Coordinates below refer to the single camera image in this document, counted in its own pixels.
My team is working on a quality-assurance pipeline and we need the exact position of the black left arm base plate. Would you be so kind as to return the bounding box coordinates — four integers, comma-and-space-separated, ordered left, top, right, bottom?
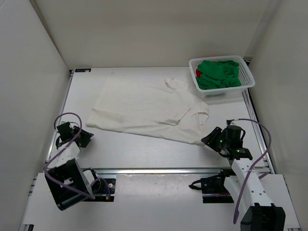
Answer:
91, 169, 116, 202

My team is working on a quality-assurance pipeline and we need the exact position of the aluminium right table rail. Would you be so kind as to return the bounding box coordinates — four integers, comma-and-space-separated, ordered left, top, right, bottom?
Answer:
242, 89, 276, 174

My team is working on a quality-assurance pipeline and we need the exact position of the white front cover board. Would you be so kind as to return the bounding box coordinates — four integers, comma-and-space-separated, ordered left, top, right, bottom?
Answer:
21, 172, 301, 231

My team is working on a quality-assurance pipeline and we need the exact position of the white plastic basket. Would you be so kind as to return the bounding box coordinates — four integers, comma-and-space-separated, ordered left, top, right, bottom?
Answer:
189, 55, 255, 97

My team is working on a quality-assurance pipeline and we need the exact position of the red t shirt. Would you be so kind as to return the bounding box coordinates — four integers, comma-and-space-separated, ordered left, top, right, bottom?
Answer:
195, 69, 202, 77

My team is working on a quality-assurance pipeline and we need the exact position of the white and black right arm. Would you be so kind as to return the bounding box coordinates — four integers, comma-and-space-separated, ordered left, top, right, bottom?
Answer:
201, 125, 286, 231

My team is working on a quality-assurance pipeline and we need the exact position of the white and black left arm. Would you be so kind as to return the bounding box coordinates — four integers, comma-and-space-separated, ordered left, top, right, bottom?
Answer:
45, 122, 101, 211

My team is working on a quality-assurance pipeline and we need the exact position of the dark blue table label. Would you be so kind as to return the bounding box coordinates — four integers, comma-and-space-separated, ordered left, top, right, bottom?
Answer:
75, 68, 91, 73

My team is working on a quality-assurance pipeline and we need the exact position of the green t shirt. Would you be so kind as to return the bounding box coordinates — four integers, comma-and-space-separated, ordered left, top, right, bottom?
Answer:
196, 60, 242, 90

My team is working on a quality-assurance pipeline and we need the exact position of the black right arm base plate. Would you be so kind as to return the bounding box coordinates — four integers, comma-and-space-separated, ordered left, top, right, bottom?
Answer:
188, 169, 235, 204

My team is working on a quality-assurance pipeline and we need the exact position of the white t shirt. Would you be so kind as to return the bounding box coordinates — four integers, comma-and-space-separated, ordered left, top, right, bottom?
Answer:
86, 78, 209, 145

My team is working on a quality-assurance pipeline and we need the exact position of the aluminium left table rail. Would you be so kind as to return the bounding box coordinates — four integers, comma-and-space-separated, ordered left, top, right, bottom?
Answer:
44, 71, 74, 169

